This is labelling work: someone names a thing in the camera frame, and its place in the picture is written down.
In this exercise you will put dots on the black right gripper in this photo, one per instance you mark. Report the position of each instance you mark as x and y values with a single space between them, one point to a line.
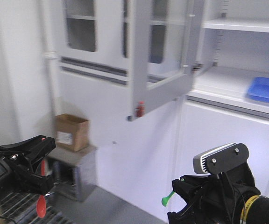
210 199

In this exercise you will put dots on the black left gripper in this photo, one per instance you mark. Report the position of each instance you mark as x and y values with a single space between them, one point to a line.
17 166

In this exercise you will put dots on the green plastic spoon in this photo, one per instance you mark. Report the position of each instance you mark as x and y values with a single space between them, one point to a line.
165 200

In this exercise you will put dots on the red plastic spoon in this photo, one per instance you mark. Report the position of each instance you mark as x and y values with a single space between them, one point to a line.
41 203

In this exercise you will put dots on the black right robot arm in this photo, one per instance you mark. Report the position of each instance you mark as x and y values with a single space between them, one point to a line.
257 206

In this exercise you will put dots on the grey storage cabinet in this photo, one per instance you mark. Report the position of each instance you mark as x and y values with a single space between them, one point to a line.
137 160

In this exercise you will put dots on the open grey cabinet door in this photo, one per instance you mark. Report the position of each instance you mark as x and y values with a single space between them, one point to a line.
161 45

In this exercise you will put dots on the grey metal stool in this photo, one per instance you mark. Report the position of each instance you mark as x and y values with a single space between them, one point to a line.
74 173

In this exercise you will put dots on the metal grate steps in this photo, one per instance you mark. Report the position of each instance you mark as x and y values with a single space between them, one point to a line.
21 207

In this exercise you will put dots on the small cardboard box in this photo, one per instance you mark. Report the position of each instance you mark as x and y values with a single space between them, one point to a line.
72 132

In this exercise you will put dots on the blue plastic tray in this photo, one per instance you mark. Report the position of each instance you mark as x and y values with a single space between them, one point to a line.
259 89

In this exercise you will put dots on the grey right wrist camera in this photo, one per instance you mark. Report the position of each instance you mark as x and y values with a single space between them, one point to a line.
220 159

